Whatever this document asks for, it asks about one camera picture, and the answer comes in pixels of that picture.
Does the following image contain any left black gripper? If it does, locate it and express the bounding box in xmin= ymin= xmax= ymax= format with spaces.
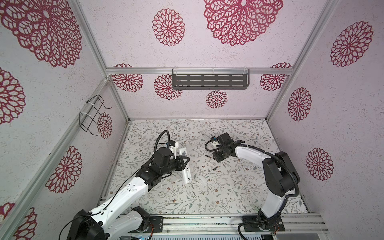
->
xmin=161 ymin=155 xmax=190 ymax=176

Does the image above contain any white remote control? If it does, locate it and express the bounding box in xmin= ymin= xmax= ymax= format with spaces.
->
xmin=179 ymin=148 xmax=192 ymax=185

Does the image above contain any white battery compartment cover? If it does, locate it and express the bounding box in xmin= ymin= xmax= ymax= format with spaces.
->
xmin=199 ymin=176 xmax=208 ymax=184

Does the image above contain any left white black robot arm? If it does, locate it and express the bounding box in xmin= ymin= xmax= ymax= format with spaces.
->
xmin=67 ymin=147 xmax=192 ymax=240

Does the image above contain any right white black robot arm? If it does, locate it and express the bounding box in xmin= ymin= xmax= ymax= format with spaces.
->
xmin=205 ymin=133 xmax=300 ymax=229

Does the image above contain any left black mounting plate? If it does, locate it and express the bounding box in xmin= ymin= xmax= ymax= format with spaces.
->
xmin=128 ymin=216 xmax=164 ymax=234

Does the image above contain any black mounting plate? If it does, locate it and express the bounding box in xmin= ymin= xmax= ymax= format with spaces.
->
xmin=128 ymin=216 xmax=164 ymax=234
xmin=242 ymin=215 xmax=285 ymax=232

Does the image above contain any grey slotted metal shelf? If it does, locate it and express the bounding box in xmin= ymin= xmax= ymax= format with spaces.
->
xmin=171 ymin=69 xmax=250 ymax=90

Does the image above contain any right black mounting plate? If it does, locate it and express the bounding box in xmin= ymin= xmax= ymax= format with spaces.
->
xmin=242 ymin=215 xmax=285 ymax=232

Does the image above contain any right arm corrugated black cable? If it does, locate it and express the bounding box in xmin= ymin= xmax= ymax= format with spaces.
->
xmin=204 ymin=139 xmax=301 ymax=240

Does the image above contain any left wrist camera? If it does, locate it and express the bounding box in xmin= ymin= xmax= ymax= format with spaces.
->
xmin=168 ymin=140 xmax=179 ymax=159

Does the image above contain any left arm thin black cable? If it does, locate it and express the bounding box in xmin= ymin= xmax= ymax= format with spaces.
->
xmin=58 ymin=129 xmax=171 ymax=240

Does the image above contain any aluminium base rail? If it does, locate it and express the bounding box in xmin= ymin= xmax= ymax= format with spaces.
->
xmin=150 ymin=214 xmax=329 ymax=237

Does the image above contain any black wire wall rack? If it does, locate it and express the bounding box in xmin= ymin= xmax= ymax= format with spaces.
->
xmin=78 ymin=95 xmax=113 ymax=139

